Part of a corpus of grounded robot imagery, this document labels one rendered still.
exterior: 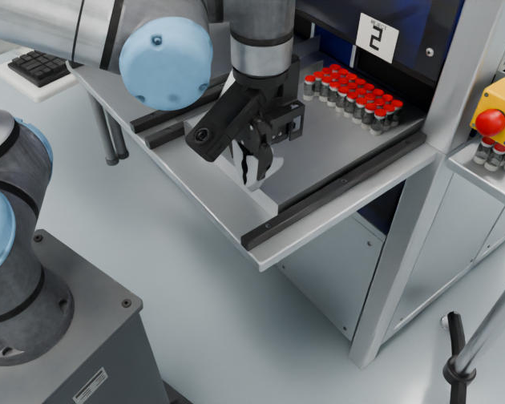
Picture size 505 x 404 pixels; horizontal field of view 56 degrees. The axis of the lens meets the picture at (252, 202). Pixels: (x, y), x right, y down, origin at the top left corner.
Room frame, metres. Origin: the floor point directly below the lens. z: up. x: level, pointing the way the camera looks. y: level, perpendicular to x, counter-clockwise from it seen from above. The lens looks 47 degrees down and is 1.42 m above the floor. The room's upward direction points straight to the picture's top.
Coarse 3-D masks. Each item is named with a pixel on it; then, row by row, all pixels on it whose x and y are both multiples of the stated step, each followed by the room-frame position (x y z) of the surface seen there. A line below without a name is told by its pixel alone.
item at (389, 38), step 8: (368, 16) 0.80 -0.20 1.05; (360, 24) 0.81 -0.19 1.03; (368, 24) 0.79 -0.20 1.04; (376, 24) 0.78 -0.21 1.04; (384, 24) 0.77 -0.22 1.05; (360, 32) 0.81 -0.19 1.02; (368, 32) 0.79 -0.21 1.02; (376, 32) 0.78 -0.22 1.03; (384, 32) 0.76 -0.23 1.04; (392, 32) 0.75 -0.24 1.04; (360, 40) 0.80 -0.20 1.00; (368, 40) 0.79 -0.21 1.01; (376, 40) 0.78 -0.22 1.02; (384, 40) 0.76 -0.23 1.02; (392, 40) 0.75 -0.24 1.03; (368, 48) 0.79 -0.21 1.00; (384, 48) 0.76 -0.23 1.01; (392, 48) 0.75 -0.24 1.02; (384, 56) 0.76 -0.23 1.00; (392, 56) 0.74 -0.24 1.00
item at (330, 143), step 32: (320, 64) 0.88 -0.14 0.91; (320, 128) 0.70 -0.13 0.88; (352, 128) 0.70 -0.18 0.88; (416, 128) 0.67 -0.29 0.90; (224, 160) 0.58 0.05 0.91; (288, 160) 0.61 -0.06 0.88; (320, 160) 0.61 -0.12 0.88; (352, 160) 0.57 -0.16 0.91; (256, 192) 0.51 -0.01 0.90; (288, 192) 0.53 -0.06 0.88
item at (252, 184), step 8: (248, 160) 0.50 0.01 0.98; (256, 160) 0.49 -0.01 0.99; (280, 160) 0.53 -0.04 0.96; (248, 168) 0.50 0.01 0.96; (256, 168) 0.49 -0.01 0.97; (272, 168) 0.52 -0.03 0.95; (248, 176) 0.50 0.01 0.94; (256, 176) 0.49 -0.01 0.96; (248, 184) 0.50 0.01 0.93; (256, 184) 0.49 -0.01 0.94
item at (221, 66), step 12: (216, 24) 1.11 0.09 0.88; (228, 24) 1.11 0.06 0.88; (216, 36) 1.05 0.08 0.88; (228, 36) 1.05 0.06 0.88; (216, 48) 0.99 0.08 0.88; (228, 48) 0.99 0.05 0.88; (300, 48) 0.96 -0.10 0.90; (312, 48) 0.98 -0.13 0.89; (216, 60) 0.94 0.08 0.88; (228, 60) 0.94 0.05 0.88; (216, 72) 0.89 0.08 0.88; (228, 72) 0.84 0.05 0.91; (216, 84) 0.82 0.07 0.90
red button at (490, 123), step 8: (488, 112) 0.57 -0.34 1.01; (496, 112) 0.56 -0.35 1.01; (480, 120) 0.57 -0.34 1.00; (488, 120) 0.56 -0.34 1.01; (496, 120) 0.55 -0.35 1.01; (504, 120) 0.56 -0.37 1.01; (480, 128) 0.56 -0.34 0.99; (488, 128) 0.55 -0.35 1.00; (496, 128) 0.55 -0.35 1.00; (488, 136) 0.55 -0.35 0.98
